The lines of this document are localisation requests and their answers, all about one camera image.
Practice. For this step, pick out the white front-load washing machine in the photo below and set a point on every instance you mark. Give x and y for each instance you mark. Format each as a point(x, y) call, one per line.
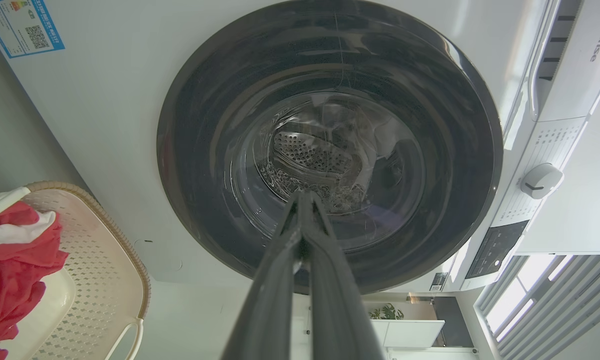
point(105, 125)

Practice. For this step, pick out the blue energy label sticker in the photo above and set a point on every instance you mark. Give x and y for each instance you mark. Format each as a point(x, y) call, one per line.
point(20, 25)

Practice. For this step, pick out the cream perforated laundry basket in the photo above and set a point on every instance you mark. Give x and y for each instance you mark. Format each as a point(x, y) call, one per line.
point(105, 260)

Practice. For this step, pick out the window with grey slats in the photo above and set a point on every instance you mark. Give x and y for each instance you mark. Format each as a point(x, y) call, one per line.
point(554, 305)

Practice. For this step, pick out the red garment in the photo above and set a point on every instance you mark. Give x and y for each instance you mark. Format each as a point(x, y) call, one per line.
point(15, 275)

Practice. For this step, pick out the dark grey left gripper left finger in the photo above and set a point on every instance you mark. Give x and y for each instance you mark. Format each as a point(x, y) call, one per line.
point(270, 300)

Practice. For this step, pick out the dark round washing machine door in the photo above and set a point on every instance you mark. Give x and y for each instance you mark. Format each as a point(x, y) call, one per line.
point(205, 125)

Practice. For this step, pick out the black washing machine control panel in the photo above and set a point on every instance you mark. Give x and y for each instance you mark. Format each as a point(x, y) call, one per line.
point(497, 247)

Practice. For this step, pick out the white garment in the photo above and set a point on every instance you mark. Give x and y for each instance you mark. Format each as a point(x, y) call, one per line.
point(25, 231)

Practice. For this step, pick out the dark tall panel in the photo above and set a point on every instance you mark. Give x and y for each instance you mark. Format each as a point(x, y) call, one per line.
point(454, 320)

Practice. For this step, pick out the white detergent drawer front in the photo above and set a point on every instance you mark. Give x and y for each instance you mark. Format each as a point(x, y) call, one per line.
point(579, 60)

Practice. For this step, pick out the white low cabinet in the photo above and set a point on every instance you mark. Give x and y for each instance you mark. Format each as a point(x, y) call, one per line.
point(409, 332)

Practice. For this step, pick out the green potted plant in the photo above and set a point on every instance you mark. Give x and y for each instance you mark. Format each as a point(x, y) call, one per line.
point(387, 312)

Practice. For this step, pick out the grey QR code sticker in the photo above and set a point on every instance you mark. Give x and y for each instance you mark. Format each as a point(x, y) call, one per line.
point(438, 281)

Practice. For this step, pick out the white washing machine dial knob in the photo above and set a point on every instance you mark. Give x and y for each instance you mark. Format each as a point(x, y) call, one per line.
point(542, 180)

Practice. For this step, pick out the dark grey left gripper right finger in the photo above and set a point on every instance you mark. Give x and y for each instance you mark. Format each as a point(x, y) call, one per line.
point(334, 310)

